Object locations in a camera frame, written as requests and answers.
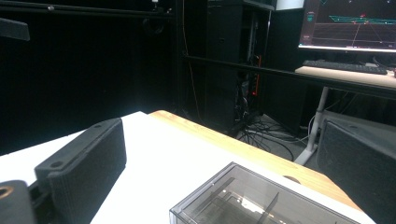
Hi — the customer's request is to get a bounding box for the computer monitor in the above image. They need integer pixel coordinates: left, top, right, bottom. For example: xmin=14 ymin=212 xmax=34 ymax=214
xmin=298 ymin=0 xmax=396 ymax=53

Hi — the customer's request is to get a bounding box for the white table mat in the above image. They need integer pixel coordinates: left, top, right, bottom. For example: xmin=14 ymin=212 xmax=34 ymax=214
xmin=0 ymin=111 xmax=377 ymax=224

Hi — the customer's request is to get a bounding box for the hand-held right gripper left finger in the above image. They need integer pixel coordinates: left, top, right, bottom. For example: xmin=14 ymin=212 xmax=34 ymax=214
xmin=34 ymin=117 xmax=128 ymax=224

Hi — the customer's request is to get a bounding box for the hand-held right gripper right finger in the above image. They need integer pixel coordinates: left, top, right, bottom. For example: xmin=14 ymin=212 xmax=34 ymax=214
xmin=316 ymin=109 xmax=396 ymax=224

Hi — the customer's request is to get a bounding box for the white desk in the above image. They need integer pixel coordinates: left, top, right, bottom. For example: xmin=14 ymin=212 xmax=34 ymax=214
xmin=293 ymin=65 xmax=396 ymax=166

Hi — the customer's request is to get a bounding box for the black metal frame bar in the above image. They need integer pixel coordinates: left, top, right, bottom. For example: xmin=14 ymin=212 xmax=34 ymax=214
xmin=183 ymin=55 xmax=396 ymax=101

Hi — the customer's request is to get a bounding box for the black server rack cabinet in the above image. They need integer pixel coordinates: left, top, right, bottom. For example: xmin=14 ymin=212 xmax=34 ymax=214
xmin=204 ymin=0 xmax=278 ymax=133

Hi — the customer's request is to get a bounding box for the clear smoky plastic storage box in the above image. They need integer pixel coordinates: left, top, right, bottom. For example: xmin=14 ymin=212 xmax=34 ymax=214
xmin=169 ymin=161 xmax=362 ymax=224

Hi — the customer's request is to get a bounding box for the black horizontal stand bar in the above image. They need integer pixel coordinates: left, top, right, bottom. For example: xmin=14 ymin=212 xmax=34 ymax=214
xmin=0 ymin=0 xmax=174 ymax=21

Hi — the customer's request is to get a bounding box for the black keyboard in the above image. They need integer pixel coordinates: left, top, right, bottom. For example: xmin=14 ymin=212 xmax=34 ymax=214
xmin=302 ymin=59 xmax=389 ymax=76

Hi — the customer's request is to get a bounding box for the bundle of black floor cables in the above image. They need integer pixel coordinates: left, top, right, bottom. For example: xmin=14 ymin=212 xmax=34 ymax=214
xmin=232 ymin=115 xmax=309 ymax=162

